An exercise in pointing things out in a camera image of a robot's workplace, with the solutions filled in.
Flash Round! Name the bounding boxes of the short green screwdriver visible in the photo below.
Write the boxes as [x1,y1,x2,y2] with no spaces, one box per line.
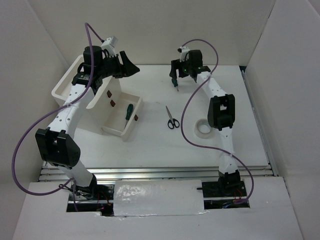
[171,78,179,91]

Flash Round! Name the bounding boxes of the black handled scissors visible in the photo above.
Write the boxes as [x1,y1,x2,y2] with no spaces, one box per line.
[165,106,180,130]

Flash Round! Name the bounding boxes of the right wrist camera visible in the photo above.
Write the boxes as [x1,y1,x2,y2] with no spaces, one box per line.
[177,46,190,62]

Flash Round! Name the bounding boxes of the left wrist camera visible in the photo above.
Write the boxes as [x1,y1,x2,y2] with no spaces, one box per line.
[101,36,118,57]

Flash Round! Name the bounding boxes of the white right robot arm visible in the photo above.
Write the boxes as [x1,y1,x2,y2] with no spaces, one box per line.
[169,46,241,196]

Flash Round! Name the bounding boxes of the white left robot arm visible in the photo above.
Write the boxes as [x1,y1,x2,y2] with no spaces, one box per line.
[35,46,143,200]

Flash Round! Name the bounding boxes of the clear tape roll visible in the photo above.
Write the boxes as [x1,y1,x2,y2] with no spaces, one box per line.
[194,119,213,139]

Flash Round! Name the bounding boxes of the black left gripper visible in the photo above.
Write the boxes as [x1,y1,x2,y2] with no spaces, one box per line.
[97,51,140,79]

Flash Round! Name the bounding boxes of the white drawer cabinet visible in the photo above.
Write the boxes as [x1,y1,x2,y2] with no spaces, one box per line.
[51,55,122,134]

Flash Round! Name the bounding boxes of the white foam cover panel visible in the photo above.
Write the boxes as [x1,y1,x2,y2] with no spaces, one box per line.
[113,179,205,217]

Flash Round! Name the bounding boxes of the long green screwdriver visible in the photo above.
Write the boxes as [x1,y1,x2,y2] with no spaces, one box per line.
[124,103,134,129]

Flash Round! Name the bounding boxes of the white drawer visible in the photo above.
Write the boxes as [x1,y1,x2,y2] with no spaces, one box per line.
[102,92,144,142]

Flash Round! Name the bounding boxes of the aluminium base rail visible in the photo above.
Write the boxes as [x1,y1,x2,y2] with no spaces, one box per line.
[38,165,274,182]

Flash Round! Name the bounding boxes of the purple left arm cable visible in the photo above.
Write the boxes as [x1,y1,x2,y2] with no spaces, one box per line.
[12,22,105,213]

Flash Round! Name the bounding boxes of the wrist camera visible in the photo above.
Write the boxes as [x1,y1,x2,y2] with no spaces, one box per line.
[101,36,118,57]
[177,46,190,62]

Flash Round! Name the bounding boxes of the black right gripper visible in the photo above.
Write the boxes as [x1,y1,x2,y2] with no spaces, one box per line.
[168,56,192,80]

